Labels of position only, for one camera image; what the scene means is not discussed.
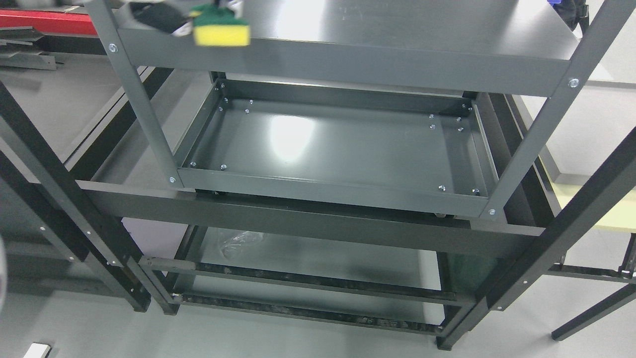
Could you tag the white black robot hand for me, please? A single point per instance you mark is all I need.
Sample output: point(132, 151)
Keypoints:
point(166, 17)

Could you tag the green yellow sponge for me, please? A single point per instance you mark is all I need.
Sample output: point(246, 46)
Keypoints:
point(221, 27)

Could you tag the black metal shelf rack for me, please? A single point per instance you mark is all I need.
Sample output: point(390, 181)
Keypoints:
point(62, 112)

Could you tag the grey metal shelf unit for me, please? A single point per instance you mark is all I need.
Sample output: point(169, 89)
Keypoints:
point(372, 163)

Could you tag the red metal beam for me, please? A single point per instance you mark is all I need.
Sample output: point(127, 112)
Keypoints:
point(48, 21)

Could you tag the white floor block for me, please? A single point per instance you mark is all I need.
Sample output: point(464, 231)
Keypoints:
point(38, 350)

